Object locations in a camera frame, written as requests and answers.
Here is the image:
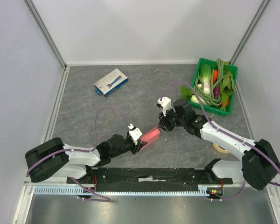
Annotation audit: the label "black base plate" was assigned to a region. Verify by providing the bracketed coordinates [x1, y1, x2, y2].
[77, 167, 233, 192]

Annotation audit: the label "toy carrot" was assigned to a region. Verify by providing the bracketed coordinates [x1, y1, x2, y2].
[213, 70, 218, 84]

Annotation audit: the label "toy green beans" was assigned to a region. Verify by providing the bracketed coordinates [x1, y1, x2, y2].
[193, 58, 226, 107]

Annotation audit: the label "blue razor box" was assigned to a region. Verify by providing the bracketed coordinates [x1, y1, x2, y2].
[94, 69, 128, 97]

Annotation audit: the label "toy bok choy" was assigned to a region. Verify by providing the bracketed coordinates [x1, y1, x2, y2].
[181, 64, 212, 105]

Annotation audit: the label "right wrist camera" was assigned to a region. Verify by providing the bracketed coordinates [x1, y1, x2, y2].
[156, 97, 172, 117]

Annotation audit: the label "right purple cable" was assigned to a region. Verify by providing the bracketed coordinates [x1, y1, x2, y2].
[160, 81, 280, 202]

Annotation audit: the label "green plastic bin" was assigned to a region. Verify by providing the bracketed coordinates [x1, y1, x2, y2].
[192, 58, 238, 116]

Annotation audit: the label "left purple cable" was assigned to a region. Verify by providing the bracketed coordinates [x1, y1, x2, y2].
[26, 106, 134, 202]

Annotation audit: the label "toy spinach leaf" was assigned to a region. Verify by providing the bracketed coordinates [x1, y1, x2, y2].
[220, 70, 236, 104]

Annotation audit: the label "slotted cable duct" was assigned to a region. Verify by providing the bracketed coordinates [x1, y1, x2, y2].
[34, 186, 215, 196]

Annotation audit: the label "pink paper box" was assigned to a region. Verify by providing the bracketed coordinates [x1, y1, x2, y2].
[140, 127, 161, 150]

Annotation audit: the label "masking tape roll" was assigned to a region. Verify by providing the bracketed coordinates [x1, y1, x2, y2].
[213, 143, 229, 154]

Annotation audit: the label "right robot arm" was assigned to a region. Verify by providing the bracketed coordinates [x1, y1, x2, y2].
[157, 97, 280, 190]

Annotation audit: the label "purple cable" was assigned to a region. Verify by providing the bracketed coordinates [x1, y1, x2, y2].
[160, 81, 280, 202]
[26, 106, 134, 202]

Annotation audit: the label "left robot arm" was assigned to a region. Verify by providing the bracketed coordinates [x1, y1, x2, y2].
[25, 134, 148, 183]

